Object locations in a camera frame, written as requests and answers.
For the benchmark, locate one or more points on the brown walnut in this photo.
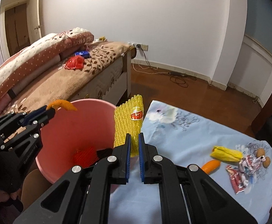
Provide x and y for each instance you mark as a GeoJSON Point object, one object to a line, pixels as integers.
{"type": "Point", "coordinates": [260, 152]}
{"type": "Point", "coordinates": [267, 162]}

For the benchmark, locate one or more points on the folded polka dot quilt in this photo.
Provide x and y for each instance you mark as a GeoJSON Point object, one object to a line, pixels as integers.
{"type": "Point", "coordinates": [23, 63]}

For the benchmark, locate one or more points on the window with gold frame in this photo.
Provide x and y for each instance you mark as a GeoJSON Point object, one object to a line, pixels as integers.
{"type": "Point", "coordinates": [259, 22]}

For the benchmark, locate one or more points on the blue package on bed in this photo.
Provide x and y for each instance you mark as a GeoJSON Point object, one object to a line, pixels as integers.
{"type": "Point", "coordinates": [84, 54]}

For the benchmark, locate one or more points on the orange peel piece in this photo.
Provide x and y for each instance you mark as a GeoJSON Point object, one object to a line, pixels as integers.
{"type": "Point", "coordinates": [68, 106]}
{"type": "Point", "coordinates": [211, 166]}

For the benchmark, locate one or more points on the wall power socket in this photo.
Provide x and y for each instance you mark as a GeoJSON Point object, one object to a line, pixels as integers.
{"type": "Point", "coordinates": [140, 46]}

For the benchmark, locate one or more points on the colourful foil wrapper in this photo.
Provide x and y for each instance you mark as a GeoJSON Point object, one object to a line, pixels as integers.
{"type": "Point", "coordinates": [248, 166]}

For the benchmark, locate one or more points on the wooden bed frame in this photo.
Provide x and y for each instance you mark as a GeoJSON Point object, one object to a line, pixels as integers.
{"type": "Point", "coordinates": [113, 84]}

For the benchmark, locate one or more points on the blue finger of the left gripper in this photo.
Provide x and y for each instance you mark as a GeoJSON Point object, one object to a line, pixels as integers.
{"type": "Point", "coordinates": [38, 114]}

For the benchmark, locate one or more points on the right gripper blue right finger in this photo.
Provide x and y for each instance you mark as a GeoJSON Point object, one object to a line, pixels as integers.
{"type": "Point", "coordinates": [142, 156]}

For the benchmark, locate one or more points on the red plastic bag on bed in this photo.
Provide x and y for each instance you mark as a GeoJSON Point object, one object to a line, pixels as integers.
{"type": "Point", "coordinates": [74, 63]}

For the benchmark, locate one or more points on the red white wrapper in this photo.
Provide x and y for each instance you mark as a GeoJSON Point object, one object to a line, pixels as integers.
{"type": "Point", "coordinates": [238, 179]}

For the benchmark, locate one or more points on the brown leaf pattern blanket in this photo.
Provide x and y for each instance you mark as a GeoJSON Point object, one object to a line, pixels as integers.
{"type": "Point", "coordinates": [52, 82]}

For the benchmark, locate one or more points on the wooden door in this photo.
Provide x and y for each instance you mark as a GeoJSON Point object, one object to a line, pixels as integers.
{"type": "Point", "coordinates": [16, 29]}

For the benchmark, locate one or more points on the pink plastic bucket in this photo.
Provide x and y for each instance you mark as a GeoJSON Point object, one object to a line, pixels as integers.
{"type": "Point", "coordinates": [71, 131]}

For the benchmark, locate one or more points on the person's left hand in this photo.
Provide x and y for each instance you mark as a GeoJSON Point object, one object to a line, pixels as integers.
{"type": "Point", "coordinates": [4, 196]}

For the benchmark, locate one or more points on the yellow plastic bag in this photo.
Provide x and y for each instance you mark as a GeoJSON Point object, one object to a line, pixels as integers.
{"type": "Point", "coordinates": [225, 154]}

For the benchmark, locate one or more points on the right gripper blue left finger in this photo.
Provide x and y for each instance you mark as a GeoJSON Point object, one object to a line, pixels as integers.
{"type": "Point", "coordinates": [127, 156]}

